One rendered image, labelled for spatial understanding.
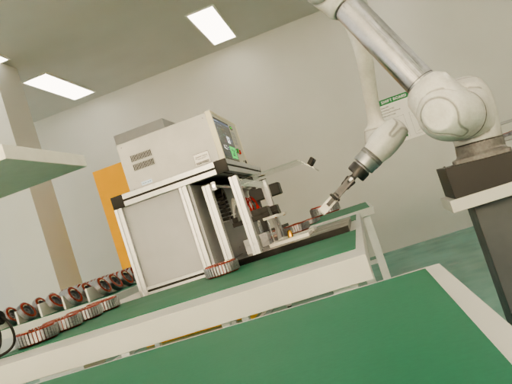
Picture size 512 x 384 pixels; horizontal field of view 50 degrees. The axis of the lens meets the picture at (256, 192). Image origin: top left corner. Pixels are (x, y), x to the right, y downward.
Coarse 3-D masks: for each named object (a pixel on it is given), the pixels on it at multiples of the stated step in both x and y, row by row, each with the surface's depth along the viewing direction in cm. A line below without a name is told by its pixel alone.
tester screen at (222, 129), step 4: (216, 120) 210; (216, 124) 208; (220, 124) 215; (224, 124) 222; (216, 128) 206; (220, 128) 212; (224, 128) 220; (228, 128) 228; (220, 132) 210; (224, 132) 217; (228, 132) 225; (220, 136) 207; (224, 136) 214; (228, 136) 222; (220, 140) 205; (224, 140) 212; (228, 144) 216; (224, 148) 207; (228, 148) 214; (228, 156) 209
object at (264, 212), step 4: (260, 208) 205; (264, 208) 205; (268, 208) 207; (252, 212) 206; (256, 212) 205; (260, 212) 205; (264, 212) 205; (268, 212) 204; (256, 216) 205; (260, 216) 205; (264, 216) 204; (268, 216) 205; (272, 216) 204; (276, 216) 204; (252, 220) 205; (256, 220) 207; (264, 220) 205; (232, 224) 207; (236, 224) 206; (240, 224) 206
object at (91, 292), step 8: (88, 288) 306; (64, 296) 308; (88, 296) 304; (96, 296) 311; (40, 304) 310; (64, 304) 306; (16, 312) 311; (40, 312) 309; (48, 312) 315; (24, 320) 316
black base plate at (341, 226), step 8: (328, 224) 239; (336, 224) 216; (344, 224) 195; (312, 232) 210; (320, 232) 192; (328, 232) 184; (336, 232) 183; (344, 232) 183; (296, 240) 193; (304, 240) 185; (312, 240) 185; (320, 240) 184; (264, 248) 209; (272, 248) 190; (280, 248) 187; (288, 248) 186; (240, 256) 212; (248, 256) 191; (256, 256) 188; (264, 256) 188; (240, 264) 189
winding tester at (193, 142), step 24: (192, 120) 205; (120, 144) 210; (144, 144) 208; (168, 144) 206; (192, 144) 205; (216, 144) 203; (240, 144) 243; (144, 168) 208; (168, 168) 206; (192, 168) 205
